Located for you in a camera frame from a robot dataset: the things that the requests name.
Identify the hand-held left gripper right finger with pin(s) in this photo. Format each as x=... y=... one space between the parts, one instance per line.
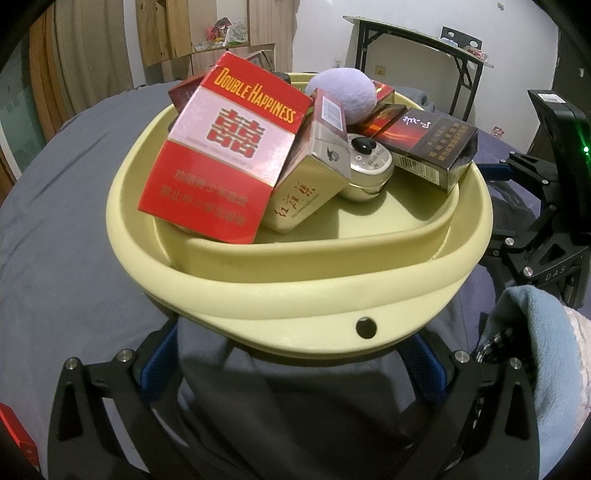
x=427 y=371

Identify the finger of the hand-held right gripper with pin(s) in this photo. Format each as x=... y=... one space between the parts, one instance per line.
x=540 y=254
x=494 y=171

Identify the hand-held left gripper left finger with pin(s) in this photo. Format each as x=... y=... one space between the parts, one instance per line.
x=154 y=374

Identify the black cigarette box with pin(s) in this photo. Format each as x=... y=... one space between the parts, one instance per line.
x=429 y=138

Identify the round cream tin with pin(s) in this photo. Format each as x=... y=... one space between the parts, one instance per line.
x=369 y=161

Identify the bright red cigarette box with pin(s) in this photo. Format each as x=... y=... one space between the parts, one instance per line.
x=383 y=92

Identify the yellow plastic basin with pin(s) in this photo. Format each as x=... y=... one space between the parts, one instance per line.
x=300 y=286

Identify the purple plush toy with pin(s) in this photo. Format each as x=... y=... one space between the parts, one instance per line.
x=341 y=92

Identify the gold and maroon cigarette box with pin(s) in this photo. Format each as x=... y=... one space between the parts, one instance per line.
x=300 y=194

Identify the red and white cigarette box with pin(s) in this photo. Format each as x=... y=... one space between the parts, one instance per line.
x=207 y=184

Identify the dark red cigarette box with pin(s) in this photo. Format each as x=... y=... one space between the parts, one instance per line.
x=184 y=94

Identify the pink bag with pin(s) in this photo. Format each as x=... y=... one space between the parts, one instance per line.
x=498 y=131

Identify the light blue fleece cloth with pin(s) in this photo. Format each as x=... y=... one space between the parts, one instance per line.
x=531 y=332

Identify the dark door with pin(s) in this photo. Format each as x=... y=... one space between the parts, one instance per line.
x=570 y=64

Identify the red package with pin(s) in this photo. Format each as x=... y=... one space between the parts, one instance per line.
x=478 y=52

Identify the white quilted cloth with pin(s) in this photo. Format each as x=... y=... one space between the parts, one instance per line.
x=581 y=369

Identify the small red cigarette box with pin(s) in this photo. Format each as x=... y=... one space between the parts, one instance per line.
x=16 y=431

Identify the black folding table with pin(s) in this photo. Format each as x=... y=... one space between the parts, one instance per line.
x=406 y=34

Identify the colourful packets pile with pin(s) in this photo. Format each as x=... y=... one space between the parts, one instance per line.
x=226 y=32

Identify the brown curtain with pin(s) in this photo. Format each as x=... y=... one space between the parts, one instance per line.
x=69 y=55

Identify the wooden wardrobe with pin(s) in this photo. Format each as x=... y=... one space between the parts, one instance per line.
x=157 y=32

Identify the yellowed wall socket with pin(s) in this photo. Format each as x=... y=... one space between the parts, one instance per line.
x=380 y=71

